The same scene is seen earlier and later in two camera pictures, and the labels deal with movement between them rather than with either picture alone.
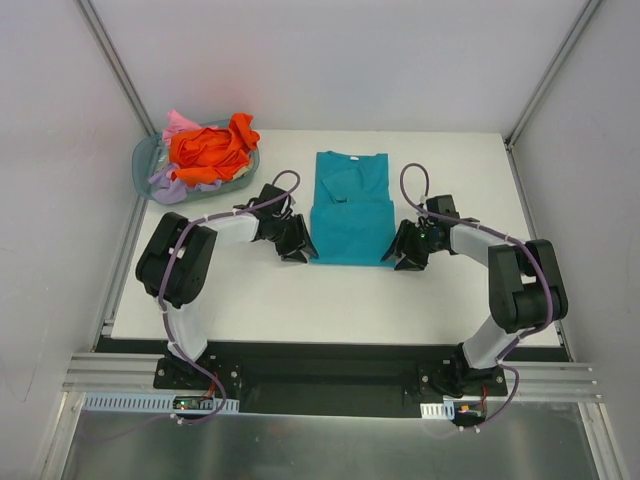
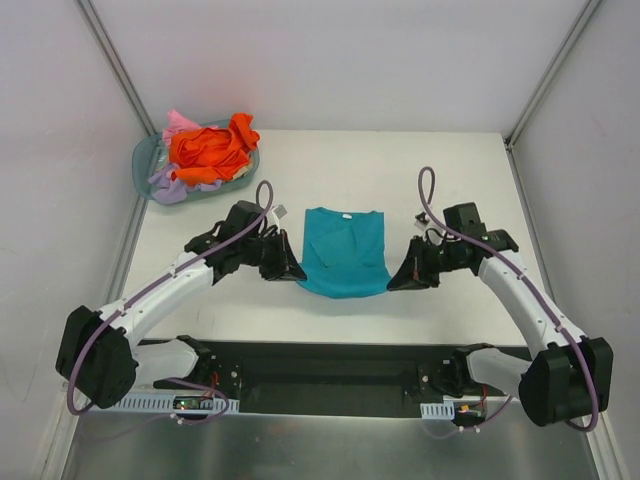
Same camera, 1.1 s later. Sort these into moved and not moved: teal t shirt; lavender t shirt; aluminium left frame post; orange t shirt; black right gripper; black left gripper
Moved: black left gripper; black right gripper; teal t shirt
Not moved: aluminium left frame post; lavender t shirt; orange t shirt
